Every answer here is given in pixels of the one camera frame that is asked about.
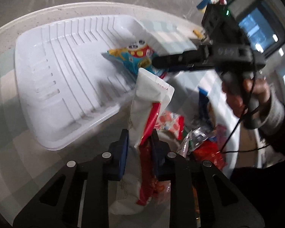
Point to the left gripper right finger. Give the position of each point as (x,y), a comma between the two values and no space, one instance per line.
(201,195)

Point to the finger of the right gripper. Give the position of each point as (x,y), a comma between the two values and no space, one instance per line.
(191,67)
(201,55)

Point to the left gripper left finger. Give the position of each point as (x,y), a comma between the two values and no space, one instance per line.
(77,195)

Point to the blue chips bag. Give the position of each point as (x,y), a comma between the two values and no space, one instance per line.
(137,55)

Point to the blue cake snack packet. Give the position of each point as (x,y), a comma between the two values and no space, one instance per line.
(206,114)

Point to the red snack bag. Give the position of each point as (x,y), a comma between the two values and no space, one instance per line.
(209,150)

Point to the red strawberry candy packet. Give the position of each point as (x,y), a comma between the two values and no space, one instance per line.
(172,123)

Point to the white red snack packet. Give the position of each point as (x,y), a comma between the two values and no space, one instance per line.
(135,190)

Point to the white plastic tray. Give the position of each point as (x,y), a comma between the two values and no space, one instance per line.
(66,83)

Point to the green silver snack packet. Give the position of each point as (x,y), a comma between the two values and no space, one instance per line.
(194,139)

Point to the pink snack packet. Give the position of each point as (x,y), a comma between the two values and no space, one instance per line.
(221,135)

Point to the grey sleeve forearm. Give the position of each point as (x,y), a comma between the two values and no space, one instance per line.
(273,123)

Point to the person's right hand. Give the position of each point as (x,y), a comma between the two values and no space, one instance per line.
(261,90)

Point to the yellow sponge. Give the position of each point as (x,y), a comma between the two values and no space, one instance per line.
(199,34)

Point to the green white checkered tablecloth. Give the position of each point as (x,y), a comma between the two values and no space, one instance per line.
(25,166)

